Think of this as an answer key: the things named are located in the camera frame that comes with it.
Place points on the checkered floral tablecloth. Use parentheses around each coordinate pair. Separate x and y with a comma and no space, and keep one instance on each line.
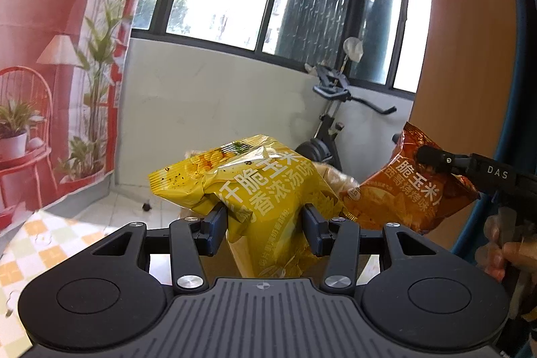
(33,249)

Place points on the wooden cabinet panel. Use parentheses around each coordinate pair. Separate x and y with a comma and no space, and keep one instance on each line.
(461,47)

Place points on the printed room backdrop cloth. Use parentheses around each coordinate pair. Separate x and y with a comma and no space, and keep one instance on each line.
(42,5)

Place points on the black exercise bike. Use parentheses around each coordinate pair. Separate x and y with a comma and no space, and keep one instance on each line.
(314,150)

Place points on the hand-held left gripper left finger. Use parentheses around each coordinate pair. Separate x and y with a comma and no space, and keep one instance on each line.
(216,226)

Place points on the taped cardboard box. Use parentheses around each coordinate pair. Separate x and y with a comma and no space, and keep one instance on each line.
(331,179)

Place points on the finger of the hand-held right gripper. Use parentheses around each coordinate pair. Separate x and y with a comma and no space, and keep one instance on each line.
(449,161)

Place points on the person's right hand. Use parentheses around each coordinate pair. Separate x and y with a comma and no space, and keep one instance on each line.
(520,256)

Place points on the yellow snack packet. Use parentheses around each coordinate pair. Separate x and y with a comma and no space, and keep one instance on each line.
(260,190)

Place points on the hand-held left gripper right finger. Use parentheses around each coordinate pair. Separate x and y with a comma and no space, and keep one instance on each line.
(314,230)

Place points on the orange snack packet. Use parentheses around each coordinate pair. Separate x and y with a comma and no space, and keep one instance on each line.
(390,194)

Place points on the white wrapped object on pole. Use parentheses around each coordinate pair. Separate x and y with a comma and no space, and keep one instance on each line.
(353,49)

